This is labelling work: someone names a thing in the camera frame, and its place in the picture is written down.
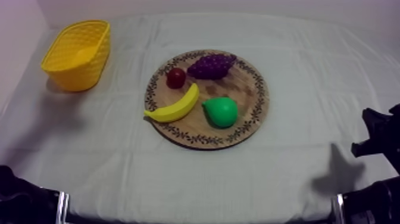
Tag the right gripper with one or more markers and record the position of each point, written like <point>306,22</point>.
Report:
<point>381,134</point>

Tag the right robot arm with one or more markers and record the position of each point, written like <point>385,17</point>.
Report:
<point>375,203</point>

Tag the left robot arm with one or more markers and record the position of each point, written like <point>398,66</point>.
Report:
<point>22,200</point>

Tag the round wooden board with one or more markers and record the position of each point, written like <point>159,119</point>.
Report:
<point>240,94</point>

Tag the purple toy grapes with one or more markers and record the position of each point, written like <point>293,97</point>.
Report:
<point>211,66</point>

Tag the yellow plastic basket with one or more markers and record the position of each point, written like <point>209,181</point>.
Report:
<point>78,56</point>

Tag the silver metal bar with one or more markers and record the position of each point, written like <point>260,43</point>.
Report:
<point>62,207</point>
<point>338,209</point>

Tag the green toy pear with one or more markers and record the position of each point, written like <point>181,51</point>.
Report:
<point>222,112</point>

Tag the yellow toy banana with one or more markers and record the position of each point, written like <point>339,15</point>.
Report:
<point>179,108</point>

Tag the small red fruit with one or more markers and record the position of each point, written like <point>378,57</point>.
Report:
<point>176,78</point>

